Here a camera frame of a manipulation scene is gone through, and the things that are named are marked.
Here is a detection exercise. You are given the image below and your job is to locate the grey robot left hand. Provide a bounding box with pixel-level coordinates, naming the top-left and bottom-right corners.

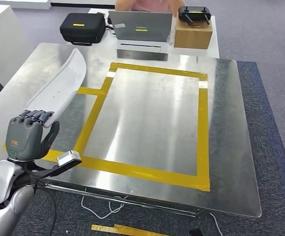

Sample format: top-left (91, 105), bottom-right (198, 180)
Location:
top-left (5, 110), bottom-right (60, 163)

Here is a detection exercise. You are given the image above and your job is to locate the white plastic panel part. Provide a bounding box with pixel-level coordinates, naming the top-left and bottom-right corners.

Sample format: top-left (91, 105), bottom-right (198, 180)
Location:
top-left (26, 48), bottom-right (87, 128)

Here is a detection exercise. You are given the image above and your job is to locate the steel workbench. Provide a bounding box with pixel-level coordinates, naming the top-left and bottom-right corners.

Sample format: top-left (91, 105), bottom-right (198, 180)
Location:
top-left (0, 42), bottom-right (262, 219)

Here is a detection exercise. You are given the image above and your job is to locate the white cabinet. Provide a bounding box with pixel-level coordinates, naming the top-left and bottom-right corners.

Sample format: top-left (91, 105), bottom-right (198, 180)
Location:
top-left (0, 3), bottom-right (35, 87)

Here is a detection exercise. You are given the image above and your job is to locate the black carrying case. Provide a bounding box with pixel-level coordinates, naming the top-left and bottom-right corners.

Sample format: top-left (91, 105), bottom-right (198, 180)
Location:
top-left (59, 12), bottom-right (106, 46)

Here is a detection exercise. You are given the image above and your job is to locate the yellow floor tape marking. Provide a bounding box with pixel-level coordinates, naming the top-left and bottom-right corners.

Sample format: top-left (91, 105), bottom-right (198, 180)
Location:
top-left (91, 224), bottom-right (169, 236)

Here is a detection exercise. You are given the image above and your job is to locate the grey laptop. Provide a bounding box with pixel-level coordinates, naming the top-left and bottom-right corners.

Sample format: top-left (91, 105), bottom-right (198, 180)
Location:
top-left (108, 10), bottom-right (173, 43)

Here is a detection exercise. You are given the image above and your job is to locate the wide yellow tape outline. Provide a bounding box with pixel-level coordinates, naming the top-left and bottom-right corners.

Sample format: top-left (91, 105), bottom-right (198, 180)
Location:
top-left (2, 61), bottom-right (210, 192)

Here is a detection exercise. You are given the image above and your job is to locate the brown cardboard box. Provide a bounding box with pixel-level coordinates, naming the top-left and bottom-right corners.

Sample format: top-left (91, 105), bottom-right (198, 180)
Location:
top-left (173, 15), bottom-right (213, 50)

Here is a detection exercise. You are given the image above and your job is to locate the black remote controller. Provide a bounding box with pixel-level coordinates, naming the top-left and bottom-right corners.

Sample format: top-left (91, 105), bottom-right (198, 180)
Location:
top-left (178, 5), bottom-right (212, 26)

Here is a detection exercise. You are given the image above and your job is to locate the white table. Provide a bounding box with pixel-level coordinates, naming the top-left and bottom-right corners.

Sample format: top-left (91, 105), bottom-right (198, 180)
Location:
top-left (87, 8), bottom-right (220, 59)

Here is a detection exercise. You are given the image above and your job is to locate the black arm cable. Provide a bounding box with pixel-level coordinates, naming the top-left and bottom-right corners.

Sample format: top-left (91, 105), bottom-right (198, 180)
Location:
top-left (33, 184), bottom-right (57, 236)

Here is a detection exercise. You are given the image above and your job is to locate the looped white cable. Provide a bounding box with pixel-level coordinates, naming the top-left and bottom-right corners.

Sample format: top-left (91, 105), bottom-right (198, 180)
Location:
top-left (81, 188), bottom-right (130, 220)

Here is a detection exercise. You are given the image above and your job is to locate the short white cable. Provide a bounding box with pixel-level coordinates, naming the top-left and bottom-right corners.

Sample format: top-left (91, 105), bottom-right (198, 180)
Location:
top-left (210, 212), bottom-right (224, 236)

